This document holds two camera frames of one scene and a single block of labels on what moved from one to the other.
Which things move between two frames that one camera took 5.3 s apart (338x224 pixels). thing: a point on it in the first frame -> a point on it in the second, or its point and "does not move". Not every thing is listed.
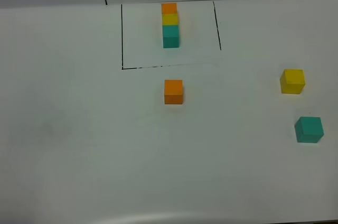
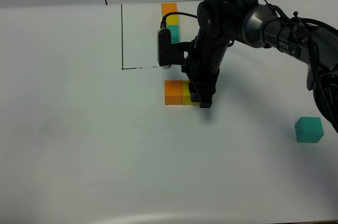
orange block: [173, 91] does not move
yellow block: [292, 81] -> [186, 96]
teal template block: [170, 36] does not move
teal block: [309, 129] does not move
